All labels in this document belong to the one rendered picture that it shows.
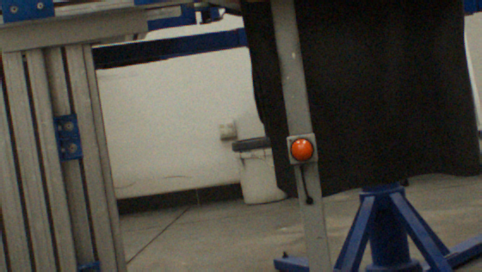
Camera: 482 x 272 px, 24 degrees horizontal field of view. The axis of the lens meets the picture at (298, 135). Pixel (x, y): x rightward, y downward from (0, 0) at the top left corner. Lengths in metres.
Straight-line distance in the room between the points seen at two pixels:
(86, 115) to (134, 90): 4.84
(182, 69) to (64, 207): 4.86
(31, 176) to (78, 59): 0.24
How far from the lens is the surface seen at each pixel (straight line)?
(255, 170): 6.65
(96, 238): 2.29
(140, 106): 7.10
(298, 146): 2.01
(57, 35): 2.16
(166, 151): 7.09
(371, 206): 3.61
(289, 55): 2.04
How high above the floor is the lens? 0.81
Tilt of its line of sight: 4 degrees down
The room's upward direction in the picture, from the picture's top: 8 degrees counter-clockwise
